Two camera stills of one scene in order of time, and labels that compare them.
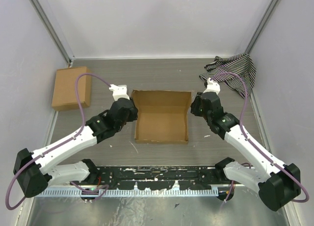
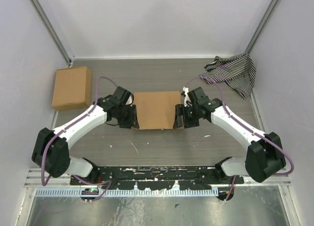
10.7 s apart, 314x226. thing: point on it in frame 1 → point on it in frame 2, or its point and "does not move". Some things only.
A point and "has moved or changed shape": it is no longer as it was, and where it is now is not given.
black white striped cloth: (242, 64) does not move
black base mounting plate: (185, 176) does not move
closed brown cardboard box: (64, 96) does not move
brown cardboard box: (162, 117) has moved or changed shape
